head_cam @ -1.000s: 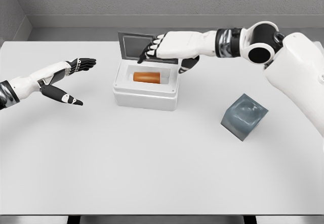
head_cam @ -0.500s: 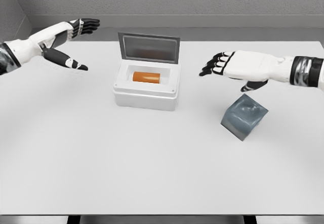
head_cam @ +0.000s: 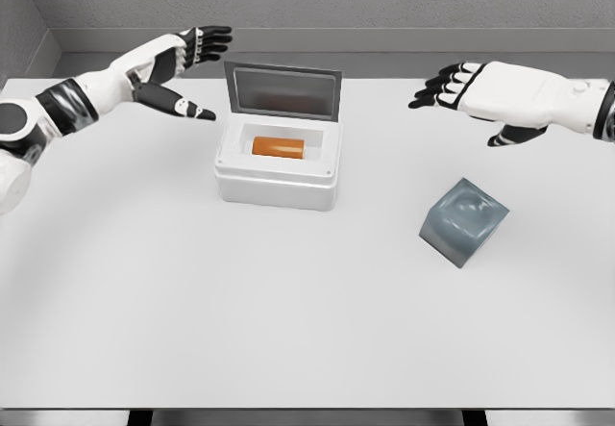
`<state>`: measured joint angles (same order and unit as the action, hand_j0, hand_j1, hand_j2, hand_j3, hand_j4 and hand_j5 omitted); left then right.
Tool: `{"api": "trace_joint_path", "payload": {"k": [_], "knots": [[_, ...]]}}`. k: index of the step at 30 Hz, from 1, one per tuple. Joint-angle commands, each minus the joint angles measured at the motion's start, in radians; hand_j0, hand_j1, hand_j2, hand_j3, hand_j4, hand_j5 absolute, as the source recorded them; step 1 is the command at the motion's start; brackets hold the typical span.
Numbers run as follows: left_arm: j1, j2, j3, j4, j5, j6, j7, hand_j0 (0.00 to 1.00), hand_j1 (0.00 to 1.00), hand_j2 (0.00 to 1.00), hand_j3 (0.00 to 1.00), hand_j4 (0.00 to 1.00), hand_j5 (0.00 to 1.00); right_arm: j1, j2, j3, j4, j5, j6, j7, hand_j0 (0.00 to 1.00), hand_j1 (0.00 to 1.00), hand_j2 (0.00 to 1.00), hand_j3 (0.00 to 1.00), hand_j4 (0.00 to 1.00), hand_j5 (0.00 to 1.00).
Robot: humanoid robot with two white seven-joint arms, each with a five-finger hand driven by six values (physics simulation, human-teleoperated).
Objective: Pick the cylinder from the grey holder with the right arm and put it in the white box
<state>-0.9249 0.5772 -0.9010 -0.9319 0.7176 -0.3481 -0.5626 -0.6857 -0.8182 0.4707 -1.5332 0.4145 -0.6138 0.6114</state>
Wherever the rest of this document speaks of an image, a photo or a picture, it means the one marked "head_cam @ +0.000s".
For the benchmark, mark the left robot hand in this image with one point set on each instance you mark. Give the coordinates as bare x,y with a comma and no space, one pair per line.
163,65

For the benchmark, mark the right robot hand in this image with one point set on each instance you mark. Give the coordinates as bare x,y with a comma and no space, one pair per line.
509,92

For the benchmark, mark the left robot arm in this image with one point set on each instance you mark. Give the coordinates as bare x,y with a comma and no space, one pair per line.
48,108

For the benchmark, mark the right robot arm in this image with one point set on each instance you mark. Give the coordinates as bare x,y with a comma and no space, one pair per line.
593,106

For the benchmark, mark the grey cube block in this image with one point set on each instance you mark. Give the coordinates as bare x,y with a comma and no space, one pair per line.
463,221

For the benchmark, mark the orange cylinder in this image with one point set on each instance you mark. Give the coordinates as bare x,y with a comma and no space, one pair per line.
278,147

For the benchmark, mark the white box with hinged lid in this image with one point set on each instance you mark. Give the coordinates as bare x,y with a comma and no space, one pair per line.
283,152

